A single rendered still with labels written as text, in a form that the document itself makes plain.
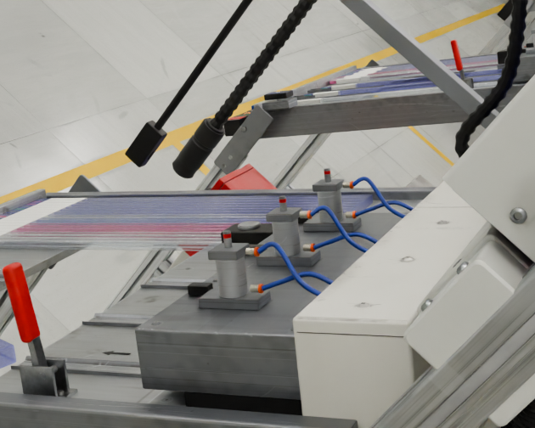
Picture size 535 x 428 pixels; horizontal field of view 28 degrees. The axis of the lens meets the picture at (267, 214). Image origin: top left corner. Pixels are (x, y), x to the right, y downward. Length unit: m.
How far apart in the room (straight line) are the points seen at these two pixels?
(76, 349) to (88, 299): 1.77
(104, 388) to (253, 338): 0.16
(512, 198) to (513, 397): 0.11
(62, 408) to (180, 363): 0.09
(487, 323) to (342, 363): 0.14
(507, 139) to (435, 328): 0.11
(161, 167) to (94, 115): 0.27
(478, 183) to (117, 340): 0.44
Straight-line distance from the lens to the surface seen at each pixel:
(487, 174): 0.60
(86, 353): 0.93
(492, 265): 0.59
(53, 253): 1.29
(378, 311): 0.70
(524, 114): 0.59
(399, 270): 0.78
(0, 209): 1.51
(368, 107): 2.17
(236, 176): 1.86
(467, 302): 0.60
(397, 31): 0.95
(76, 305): 2.68
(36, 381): 0.84
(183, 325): 0.78
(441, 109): 2.13
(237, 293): 0.80
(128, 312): 1.02
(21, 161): 3.02
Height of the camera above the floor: 1.59
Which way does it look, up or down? 26 degrees down
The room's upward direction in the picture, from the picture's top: 39 degrees clockwise
